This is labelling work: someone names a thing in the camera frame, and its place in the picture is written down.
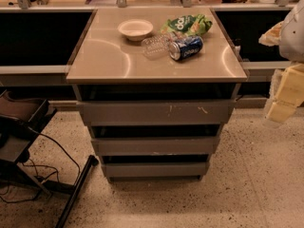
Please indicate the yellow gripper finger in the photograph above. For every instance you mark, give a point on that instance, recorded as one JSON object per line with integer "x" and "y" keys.
{"x": 286, "y": 93}
{"x": 272, "y": 36}

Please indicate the white bowl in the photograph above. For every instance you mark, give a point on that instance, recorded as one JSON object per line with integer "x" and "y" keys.
{"x": 135, "y": 29}

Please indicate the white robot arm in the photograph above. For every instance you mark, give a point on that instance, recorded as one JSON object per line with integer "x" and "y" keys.
{"x": 291, "y": 46}

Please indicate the grey drawer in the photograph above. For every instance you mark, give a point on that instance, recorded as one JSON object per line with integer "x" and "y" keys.
{"x": 136, "y": 113}
{"x": 144, "y": 170}
{"x": 155, "y": 146}

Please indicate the grey drawer cabinet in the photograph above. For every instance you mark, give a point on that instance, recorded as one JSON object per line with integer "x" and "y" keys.
{"x": 110, "y": 68}

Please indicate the black equipment stand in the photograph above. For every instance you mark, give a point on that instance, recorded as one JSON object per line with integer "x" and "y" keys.
{"x": 22, "y": 122}

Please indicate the grey bottom drawer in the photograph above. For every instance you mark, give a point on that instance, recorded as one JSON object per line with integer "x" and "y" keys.
{"x": 144, "y": 170}

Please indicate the clear plastic bottle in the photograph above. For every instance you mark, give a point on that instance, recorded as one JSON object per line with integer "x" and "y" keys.
{"x": 157, "y": 46}

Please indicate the blue pepsi can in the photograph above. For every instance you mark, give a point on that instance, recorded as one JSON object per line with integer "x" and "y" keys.
{"x": 185, "y": 47}

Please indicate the grey top drawer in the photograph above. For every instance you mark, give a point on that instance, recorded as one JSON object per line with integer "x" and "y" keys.
{"x": 136, "y": 113}

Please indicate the green chip bag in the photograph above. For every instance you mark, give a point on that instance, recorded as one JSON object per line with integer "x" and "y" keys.
{"x": 188, "y": 24}

